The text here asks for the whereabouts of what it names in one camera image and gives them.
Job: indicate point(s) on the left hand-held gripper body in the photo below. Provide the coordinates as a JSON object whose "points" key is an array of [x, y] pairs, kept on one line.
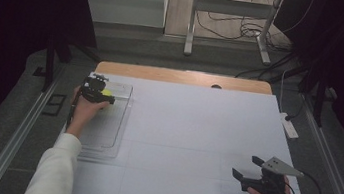
{"points": [[92, 90]]}

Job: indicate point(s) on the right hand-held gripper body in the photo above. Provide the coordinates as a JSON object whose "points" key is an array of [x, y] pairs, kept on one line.
{"points": [[271, 184]]}

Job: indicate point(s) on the yellow tennis ball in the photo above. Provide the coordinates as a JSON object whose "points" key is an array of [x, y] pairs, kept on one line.
{"points": [[106, 92]]}

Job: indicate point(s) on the clear plastic tray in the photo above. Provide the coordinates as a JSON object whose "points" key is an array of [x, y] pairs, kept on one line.
{"points": [[105, 128]]}

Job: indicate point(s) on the person's left hand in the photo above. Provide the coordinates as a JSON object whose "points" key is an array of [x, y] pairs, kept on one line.
{"points": [[84, 112]]}

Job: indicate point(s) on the white power strip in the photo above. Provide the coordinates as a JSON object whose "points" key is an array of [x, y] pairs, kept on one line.
{"points": [[289, 127]]}

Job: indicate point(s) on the black metal stand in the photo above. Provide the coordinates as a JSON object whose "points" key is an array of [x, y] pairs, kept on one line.
{"points": [[50, 61], [319, 99]]}

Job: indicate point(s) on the white table board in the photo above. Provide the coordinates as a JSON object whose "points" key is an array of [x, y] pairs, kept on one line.
{"points": [[205, 131]]}

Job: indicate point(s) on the black round grommet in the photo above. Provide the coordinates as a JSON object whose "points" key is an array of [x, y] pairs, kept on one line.
{"points": [[216, 86]]}

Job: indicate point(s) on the white metal desk frame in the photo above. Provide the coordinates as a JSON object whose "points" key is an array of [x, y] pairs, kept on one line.
{"points": [[232, 6]]}

